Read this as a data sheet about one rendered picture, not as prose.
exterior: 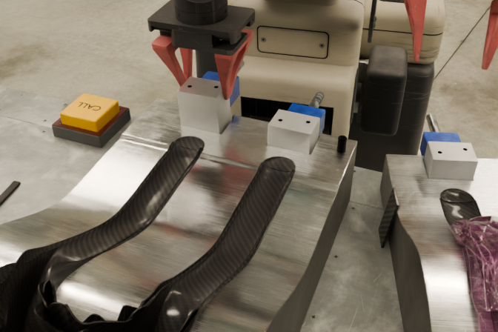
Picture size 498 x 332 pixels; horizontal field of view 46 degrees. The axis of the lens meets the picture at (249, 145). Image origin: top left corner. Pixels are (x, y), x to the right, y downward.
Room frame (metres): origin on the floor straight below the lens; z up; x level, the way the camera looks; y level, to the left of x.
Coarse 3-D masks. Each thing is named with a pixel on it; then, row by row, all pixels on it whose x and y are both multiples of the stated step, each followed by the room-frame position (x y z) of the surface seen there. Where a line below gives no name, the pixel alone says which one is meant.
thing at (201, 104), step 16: (240, 64) 0.68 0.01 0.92; (192, 80) 0.60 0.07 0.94; (208, 80) 0.60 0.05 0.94; (192, 96) 0.57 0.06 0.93; (208, 96) 0.56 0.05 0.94; (192, 112) 0.57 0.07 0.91; (208, 112) 0.56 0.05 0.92; (224, 112) 0.58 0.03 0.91; (208, 128) 0.56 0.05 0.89; (224, 128) 0.57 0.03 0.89
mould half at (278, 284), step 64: (128, 128) 0.57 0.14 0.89; (192, 128) 0.57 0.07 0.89; (256, 128) 0.57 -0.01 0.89; (128, 192) 0.46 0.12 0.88; (192, 192) 0.46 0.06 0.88; (320, 192) 0.46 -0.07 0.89; (0, 256) 0.33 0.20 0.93; (128, 256) 0.34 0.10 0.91; (192, 256) 0.36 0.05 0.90; (256, 256) 0.37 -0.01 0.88; (320, 256) 0.41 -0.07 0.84; (256, 320) 0.27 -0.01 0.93
